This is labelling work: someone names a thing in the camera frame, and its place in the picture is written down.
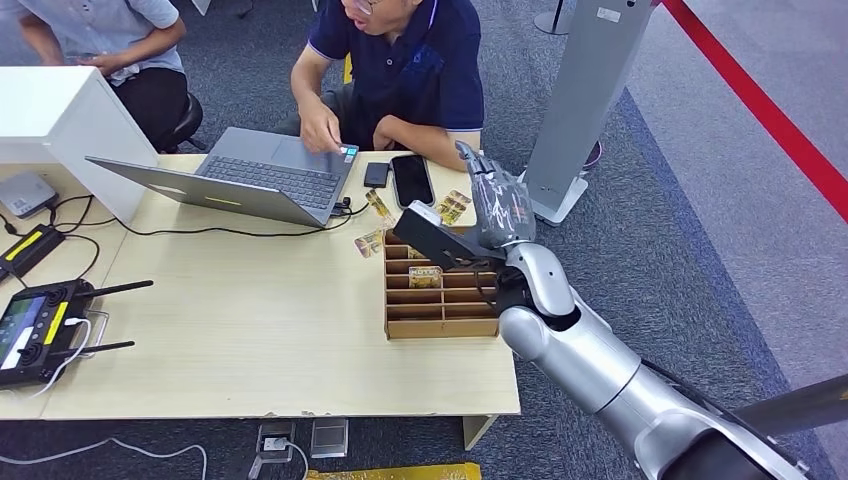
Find person's left hand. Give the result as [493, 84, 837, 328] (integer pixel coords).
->
[372, 119, 399, 152]

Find person's right hand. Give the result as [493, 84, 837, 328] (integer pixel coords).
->
[299, 99, 344, 156]

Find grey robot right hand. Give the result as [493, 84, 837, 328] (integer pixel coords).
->
[455, 140, 537, 252]

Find person in dark shirt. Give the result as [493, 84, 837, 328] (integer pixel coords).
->
[274, 0, 486, 174]

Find brown cardboard card holder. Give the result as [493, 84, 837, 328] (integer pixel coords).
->
[382, 226, 502, 341]

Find person in light shirt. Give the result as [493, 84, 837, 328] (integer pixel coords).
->
[0, 0, 191, 151]

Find stack of gold cards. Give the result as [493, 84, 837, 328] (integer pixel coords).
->
[435, 190, 473, 227]

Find black smartphone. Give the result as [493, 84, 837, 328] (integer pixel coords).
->
[390, 154, 437, 211]

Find grey laptop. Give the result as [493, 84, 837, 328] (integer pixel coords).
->
[86, 127, 360, 230]

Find grey kiosk stand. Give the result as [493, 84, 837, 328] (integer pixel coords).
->
[516, 0, 654, 228]

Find black stool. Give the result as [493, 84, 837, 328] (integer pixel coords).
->
[155, 92, 207, 155]

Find stanchion with round base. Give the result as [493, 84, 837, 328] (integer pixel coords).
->
[533, 0, 575, 37]

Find white box cabinet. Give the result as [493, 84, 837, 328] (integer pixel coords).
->
[0, 66, 161, 225]

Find red barrier belt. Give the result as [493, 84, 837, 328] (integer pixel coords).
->
[662, 0, 848, 224]

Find yellow floor strip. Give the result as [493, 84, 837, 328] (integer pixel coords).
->
[305, 462, 484, 480]

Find silver floor socket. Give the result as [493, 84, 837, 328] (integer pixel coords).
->
[309, 418, 350, 460]

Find small white router box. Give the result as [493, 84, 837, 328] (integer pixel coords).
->
[0, 173, 60, 220]

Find black device with yellow stripe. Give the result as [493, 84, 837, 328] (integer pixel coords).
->
[0, 223, 68, 284]

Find floor socket with plug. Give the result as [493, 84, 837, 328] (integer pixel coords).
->
[246, 421, 297, 480]

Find chrome stanchion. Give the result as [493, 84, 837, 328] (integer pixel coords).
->
[731, 374, 848, 436]

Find black remote controller with antennas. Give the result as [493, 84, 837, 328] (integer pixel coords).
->
[0, 278, 156, 391]

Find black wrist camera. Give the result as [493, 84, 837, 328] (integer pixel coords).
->
[393, 200, 509, 272]

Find black laptop cable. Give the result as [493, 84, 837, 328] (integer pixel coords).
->
[115, 187, 380, 239]

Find white floor cable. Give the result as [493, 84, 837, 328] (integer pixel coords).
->
[0, 437, 209, 480]

